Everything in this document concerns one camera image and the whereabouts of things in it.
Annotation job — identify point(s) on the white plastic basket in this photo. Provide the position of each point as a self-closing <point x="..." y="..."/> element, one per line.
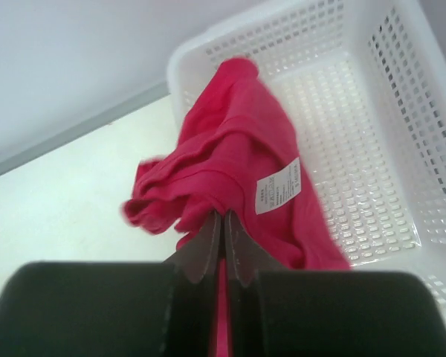
<point x="364" y="83"/>

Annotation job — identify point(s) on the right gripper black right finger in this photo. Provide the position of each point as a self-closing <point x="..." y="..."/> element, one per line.
<point x="338" y="316"/>

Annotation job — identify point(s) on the magenta t shirt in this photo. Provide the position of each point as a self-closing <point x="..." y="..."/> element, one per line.
<point x="237" y="153"/>

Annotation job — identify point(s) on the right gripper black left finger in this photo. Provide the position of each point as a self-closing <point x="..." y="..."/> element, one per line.
<point x="116" y="309"/>

